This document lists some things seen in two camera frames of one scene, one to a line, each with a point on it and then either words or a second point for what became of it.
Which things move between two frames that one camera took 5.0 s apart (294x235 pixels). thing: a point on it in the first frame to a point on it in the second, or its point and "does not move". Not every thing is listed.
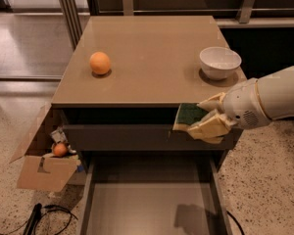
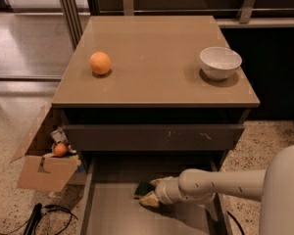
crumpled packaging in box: [59, 137] does not move
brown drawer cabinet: [127, 72] does not move
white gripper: [241, 103] to [164, 190]
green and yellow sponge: [187, 115] to [143, 188]
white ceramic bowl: [220, 63] does not move
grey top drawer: [140, 137] does not move
